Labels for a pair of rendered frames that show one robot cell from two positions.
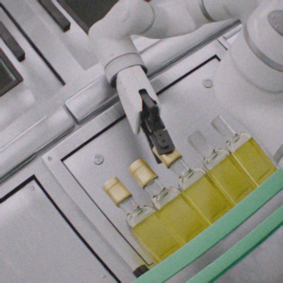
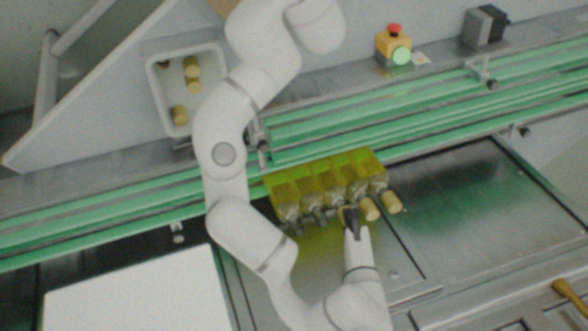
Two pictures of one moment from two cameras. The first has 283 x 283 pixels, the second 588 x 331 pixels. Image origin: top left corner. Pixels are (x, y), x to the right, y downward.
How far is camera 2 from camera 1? 135 cm
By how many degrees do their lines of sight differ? 69
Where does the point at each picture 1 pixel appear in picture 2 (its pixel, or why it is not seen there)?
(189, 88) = not seen: hidden behind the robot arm
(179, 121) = (318, 287)
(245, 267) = (328, 91)
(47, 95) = not seen: outside the picture
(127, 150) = not seen: hidden behind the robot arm
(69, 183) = (421, 260)
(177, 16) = (297, 307)
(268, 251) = (310, 95)
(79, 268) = (422, 218)
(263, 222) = (304, 114)
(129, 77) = (366, 253)
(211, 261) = (347, 105)
